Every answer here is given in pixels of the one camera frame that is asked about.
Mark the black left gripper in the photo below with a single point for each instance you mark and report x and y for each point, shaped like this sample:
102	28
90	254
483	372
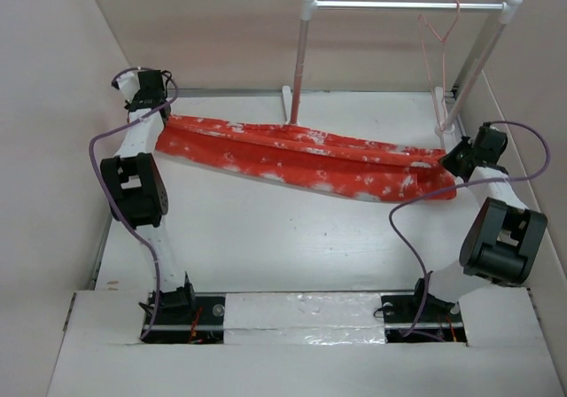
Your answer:
135	98

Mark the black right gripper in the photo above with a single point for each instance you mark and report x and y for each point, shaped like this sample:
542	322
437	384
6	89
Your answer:
449	161

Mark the red white tie-dye trousers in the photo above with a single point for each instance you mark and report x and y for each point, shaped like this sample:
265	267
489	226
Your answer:
309	158

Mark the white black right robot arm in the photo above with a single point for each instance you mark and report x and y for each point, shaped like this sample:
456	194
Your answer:
504	239

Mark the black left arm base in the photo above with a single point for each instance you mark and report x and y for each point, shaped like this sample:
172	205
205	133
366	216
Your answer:
184	317

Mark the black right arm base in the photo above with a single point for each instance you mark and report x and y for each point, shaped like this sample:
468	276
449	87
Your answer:
409	318

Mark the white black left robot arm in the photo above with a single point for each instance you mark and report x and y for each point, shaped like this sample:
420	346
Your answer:
138	196

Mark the white clothes rack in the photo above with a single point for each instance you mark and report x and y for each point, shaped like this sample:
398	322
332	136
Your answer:
506	10

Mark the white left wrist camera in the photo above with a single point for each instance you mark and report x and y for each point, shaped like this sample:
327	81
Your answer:
127	84

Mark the pink wire hanger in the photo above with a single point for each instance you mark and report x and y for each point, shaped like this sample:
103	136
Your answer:
435	65

